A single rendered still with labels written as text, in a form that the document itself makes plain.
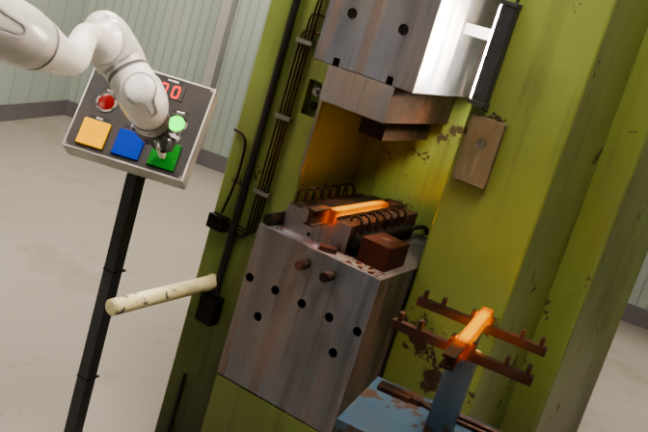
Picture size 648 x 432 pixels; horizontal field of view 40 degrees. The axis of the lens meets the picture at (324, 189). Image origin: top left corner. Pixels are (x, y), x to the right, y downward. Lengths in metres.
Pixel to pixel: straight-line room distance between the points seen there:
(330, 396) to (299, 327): 0.19
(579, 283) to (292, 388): 0.89
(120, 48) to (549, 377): 1.57
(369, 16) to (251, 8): 4.26
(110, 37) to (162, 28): 4.75
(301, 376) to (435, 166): 0.77
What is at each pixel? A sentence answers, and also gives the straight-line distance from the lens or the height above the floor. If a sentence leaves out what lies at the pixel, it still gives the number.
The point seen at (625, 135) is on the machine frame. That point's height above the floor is 1.39.
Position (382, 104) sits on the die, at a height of 1.31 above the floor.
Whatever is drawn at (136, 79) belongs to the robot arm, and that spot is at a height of 1.25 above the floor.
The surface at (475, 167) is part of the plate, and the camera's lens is 2.28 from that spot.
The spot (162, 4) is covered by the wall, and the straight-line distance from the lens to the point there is 6.80.
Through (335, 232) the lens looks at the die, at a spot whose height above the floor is 0.96.
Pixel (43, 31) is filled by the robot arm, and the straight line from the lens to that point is 1.60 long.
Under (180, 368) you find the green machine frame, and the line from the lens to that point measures 2.88.
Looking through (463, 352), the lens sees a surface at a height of 0.94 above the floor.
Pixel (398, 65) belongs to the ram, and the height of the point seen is 1.42.
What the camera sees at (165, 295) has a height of 0.63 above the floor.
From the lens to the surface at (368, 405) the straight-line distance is 2.13.
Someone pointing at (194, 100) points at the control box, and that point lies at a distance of 2.48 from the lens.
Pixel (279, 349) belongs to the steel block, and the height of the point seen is 0.62.
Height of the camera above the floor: 1.58
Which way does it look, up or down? 13 degrees down
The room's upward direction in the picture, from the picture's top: 17 degrees clockwise
